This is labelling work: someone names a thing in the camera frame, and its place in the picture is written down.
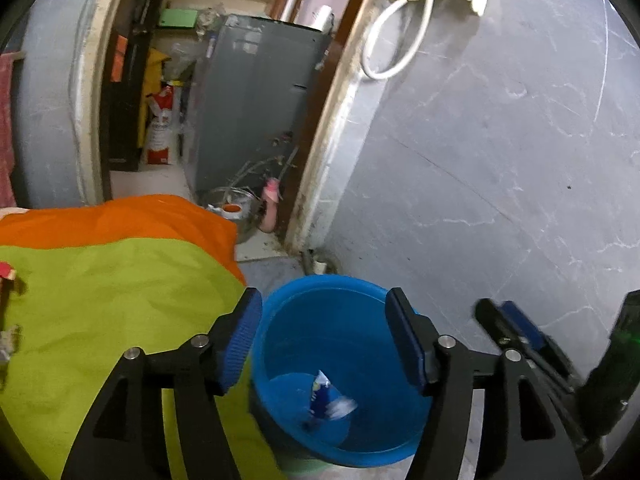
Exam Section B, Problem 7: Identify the pink checked cloth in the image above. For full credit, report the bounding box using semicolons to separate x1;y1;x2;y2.
0;52;18;208

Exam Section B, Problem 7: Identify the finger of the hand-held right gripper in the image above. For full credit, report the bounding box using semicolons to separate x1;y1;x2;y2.
501;301;575;378
474;298;577;397

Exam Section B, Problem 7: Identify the blue white snack wrapper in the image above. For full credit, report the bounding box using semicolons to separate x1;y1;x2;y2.
302;370;358;431

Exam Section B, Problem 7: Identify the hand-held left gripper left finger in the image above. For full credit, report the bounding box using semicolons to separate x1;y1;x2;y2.
60;287;263;480

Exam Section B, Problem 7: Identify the blue plastic bucket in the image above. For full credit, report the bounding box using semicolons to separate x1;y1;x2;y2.
248;275;436;468

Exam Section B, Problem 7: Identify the multicoloured blanket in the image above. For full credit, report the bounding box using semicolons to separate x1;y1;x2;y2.
0;195;281;480

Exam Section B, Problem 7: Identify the yellow bag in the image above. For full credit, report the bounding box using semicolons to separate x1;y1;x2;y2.
145;47;171;101

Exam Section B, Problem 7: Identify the white red printed sack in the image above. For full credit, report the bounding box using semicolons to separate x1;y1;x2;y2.
142;82;181;166

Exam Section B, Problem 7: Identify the pink bottle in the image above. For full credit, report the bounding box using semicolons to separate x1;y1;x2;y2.
262;178;282;233

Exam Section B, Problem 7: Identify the green box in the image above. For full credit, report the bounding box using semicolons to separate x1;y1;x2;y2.
159;7;197;29

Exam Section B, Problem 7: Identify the grey appliance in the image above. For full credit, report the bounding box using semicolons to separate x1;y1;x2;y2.
192;14;333;206

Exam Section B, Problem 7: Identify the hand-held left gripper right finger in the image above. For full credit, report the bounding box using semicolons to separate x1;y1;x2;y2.
384;287;583;480

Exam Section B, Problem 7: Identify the steel pot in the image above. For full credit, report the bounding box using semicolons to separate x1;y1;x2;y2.
202;186;261;246

